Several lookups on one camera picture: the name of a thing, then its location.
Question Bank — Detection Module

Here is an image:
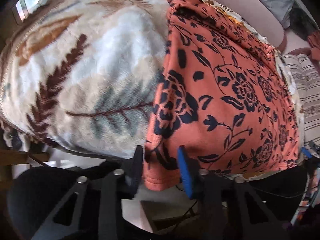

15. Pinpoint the orange black floral garment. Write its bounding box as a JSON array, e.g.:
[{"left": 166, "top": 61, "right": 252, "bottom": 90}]
[{"left": 143, "top": 0, "right": 299, "bottom": 191}]

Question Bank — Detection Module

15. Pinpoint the black furry item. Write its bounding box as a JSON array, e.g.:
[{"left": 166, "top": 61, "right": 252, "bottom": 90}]
[{"left": 289, "top": 3, "right": 318, "bottom": 41}]

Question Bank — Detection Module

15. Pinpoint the striped beige cushion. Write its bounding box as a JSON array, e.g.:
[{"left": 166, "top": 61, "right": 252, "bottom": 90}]
[{"left": 283, "top": 54, "right": 319, "bottom": 154}]

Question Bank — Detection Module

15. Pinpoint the cream leaf-pattern blanket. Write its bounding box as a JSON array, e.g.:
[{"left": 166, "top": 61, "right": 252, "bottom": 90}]
[{"left": 0, "top": 0, "right": 304, "bottom": 159}]

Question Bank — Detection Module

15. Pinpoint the pink quilted bolster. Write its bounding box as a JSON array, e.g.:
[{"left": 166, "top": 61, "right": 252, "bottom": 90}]
[{"left": 215, "top": 0, "right": 311, "bottom": 56}]

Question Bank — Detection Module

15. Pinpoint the salmon pink cloth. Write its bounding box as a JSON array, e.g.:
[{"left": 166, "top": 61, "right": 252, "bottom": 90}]
[{"left": 308, "top": 30, "right": 320, "bottom": 61}]

